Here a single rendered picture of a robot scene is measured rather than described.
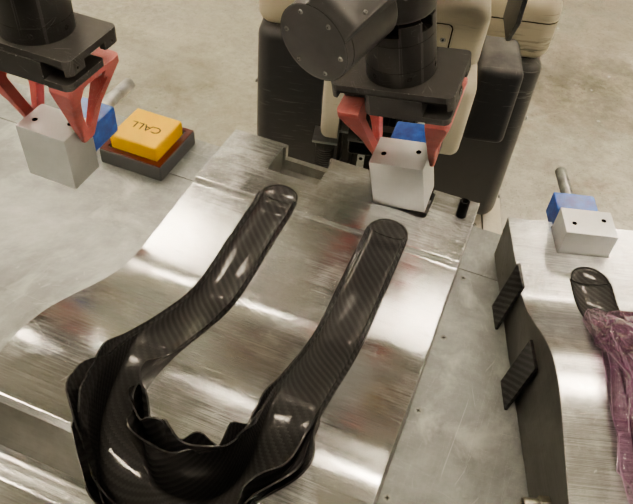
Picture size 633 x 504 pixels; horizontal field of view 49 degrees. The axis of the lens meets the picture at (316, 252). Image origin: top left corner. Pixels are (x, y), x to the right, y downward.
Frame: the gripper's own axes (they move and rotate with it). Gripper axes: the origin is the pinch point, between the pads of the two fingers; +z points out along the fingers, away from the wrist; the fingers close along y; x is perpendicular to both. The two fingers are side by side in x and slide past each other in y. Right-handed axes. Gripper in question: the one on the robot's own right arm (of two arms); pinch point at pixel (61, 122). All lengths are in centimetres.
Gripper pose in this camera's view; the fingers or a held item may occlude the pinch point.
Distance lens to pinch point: 65.2
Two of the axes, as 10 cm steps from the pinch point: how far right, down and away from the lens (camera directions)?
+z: -0.7, 6.8, 7.3
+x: 3.8, -6.6, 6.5
